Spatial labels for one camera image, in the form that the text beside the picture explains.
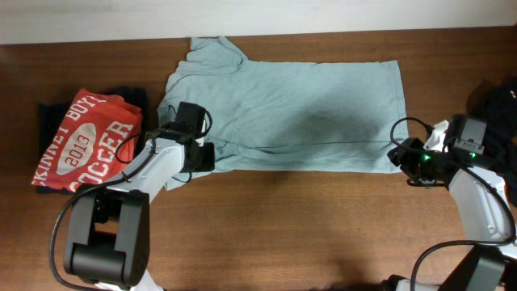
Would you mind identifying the light blue t-shirt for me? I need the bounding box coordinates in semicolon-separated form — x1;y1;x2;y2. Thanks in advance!
158;37;408;174

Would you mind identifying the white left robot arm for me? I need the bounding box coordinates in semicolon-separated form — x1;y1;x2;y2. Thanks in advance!
62;130;215;290

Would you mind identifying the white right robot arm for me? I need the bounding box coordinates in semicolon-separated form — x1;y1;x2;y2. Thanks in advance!
385;135;516;291

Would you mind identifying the black crumpled clothes pile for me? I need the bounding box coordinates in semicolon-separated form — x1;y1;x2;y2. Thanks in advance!
466;76;516;206

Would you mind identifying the red folded soccer t-shirt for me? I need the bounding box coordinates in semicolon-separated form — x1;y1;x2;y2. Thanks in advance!
31;87;145;194

